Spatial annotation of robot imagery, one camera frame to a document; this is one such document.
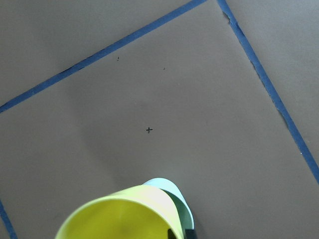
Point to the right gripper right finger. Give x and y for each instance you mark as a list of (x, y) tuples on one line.
[(190, 234)]

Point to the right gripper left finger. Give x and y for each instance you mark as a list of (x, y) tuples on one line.
[(170, 234)]

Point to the yellow plastic cup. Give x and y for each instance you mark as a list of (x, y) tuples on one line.
[(139, 212)]

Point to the green plastic cup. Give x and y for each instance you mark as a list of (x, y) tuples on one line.
[(184, 212)]

